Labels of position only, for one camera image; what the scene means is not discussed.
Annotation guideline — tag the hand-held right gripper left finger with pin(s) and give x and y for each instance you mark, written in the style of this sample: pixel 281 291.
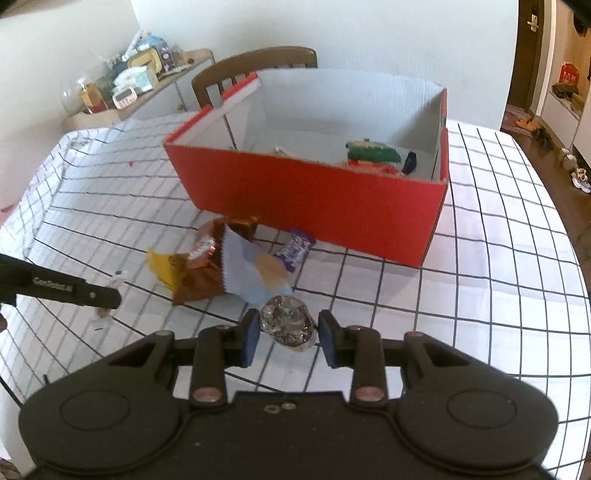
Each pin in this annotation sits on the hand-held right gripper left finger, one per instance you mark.
pixel 251 336

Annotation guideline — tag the orange slippers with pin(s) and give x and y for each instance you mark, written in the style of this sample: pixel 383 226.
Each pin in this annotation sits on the orange slippers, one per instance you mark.
pixel 527 124

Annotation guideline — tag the wooden slat-back chair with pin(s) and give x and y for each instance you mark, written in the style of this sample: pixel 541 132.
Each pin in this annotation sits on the wooden slat-back chair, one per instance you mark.
pixel 258 62

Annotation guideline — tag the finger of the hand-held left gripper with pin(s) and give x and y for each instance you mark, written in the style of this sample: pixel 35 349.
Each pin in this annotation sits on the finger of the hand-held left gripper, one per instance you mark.
pixel 97 295

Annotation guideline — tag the orange bottle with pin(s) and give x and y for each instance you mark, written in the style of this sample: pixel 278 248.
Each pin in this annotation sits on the orange bottle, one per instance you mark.
pixel 92 97

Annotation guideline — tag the beige shoes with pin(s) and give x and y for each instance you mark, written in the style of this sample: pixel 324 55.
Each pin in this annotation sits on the beige shoes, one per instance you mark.
pixel 568 158

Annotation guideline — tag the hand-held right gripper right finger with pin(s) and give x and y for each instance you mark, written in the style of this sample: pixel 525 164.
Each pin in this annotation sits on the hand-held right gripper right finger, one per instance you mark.
pixel 326 339

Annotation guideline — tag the white sneakers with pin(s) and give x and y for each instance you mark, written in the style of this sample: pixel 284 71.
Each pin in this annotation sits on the white sneakers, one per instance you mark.
pixel 581 180

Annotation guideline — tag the brown snack packet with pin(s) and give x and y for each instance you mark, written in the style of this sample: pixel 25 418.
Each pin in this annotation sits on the brown snack packet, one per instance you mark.
pixel 203 281

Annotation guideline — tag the white shoe cabinet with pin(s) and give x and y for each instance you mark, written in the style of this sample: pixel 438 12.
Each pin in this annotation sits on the white shoe cabinet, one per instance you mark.
pixel 565 120

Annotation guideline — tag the checkered white tablecloth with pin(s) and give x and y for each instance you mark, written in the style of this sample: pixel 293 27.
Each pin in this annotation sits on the checkered white tablecloth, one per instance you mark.
pixel 485 277

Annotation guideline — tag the yellow desk clock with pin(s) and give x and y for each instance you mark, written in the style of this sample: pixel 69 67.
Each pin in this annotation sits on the yellow desk clock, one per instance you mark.
pixel 144 62

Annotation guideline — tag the light blue snack packet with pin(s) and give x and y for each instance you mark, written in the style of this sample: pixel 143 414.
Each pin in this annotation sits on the light blue snack packet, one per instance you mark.
pixel 249 272

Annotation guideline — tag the dark wooden door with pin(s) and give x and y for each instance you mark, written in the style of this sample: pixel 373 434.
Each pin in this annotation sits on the dark wooden door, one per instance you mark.
pixel 526 69

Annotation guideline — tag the red cardboard box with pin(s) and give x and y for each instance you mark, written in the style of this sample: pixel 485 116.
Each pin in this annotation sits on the red cardboard box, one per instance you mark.
pixel 314 198

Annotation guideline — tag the clear glass jar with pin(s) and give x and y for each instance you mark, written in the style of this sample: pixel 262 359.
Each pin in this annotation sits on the clear glass jar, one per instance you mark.
pixel 71 97

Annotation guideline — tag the white and navy snack packet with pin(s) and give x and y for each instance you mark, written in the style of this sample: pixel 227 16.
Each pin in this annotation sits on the white and navy snack packet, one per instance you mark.
pixel 409 162

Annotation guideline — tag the red snack packet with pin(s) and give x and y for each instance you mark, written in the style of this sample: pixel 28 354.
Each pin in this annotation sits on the red snack packet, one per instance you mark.
pixel 369 167

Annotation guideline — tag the round foil-wrapped snack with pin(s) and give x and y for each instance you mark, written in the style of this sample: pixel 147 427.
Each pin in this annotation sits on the round foil-wrapped snack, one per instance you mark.
pixel 288 323

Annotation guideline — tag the clear-wrapped round pastry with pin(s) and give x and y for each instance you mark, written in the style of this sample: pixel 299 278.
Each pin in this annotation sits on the clear-wrapped round pastry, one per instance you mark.
pixel 117 279

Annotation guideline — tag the red paper decoration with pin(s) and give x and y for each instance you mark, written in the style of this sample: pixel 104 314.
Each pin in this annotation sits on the red paper decoration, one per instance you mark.
pixel 569 74

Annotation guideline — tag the dark shoes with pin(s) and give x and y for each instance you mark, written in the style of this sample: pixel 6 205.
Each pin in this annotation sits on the dark shoes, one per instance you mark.
pixel 543 137

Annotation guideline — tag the blue box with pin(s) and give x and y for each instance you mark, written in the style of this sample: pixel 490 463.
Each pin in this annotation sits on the blue box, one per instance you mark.
pixel 158 45

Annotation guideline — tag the black hanging bag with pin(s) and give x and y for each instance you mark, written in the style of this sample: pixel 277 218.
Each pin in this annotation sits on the black hanging bag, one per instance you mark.
pixel 581 21

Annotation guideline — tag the purple snack packet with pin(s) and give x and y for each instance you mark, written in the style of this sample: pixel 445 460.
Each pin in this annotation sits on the purple snack packet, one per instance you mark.
pixel 295 249

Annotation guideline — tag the light wooden side cabinet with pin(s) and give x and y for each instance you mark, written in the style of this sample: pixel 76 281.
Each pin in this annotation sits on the light wooden side cabinet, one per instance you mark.
pixel 152 99

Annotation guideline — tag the white tissue box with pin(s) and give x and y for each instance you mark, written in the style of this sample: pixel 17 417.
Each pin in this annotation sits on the white tissue box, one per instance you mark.
pixel 136 78

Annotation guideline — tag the yellow snack packet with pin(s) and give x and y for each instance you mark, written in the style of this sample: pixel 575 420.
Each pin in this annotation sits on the yellow snack packet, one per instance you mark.
pixel 164 270

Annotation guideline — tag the white kitchen timer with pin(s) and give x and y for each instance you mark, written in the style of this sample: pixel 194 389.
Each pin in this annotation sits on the white kitchen timer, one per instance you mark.
pixel 124 98

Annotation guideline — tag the green snack packet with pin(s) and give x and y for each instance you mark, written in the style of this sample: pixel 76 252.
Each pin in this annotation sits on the green snack packet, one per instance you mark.
pixel 371 151

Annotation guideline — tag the white tube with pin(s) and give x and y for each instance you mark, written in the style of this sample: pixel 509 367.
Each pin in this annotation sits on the white tube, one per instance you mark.
pixel 134 42

